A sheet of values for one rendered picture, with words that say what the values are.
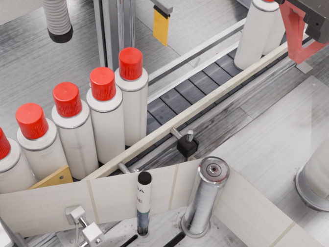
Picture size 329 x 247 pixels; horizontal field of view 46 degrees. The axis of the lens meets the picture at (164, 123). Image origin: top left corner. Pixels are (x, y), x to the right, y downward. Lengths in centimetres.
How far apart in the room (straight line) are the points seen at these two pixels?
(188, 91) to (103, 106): 27
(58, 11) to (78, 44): 39
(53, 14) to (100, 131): 18
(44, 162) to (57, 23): 19
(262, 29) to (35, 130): 45
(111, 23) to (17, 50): 33
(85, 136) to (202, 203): 19
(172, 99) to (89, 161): 23
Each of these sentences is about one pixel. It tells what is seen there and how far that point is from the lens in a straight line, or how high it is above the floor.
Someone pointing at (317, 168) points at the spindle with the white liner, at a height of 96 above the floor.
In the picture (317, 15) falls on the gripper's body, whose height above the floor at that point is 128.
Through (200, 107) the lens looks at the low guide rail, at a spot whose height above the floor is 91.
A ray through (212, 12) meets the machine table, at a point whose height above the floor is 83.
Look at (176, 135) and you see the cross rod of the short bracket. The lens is 67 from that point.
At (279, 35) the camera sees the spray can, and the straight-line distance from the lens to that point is 83.
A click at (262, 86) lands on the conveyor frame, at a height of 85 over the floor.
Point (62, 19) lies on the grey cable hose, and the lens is 55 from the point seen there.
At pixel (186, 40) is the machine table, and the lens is 94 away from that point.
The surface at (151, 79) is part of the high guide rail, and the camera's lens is 67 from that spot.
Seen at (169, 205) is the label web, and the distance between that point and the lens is 58.
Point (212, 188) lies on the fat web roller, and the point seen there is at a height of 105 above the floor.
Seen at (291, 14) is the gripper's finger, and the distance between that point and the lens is 40.
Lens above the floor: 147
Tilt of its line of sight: 55 degrees down
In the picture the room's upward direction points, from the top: 6 degrees clockwise
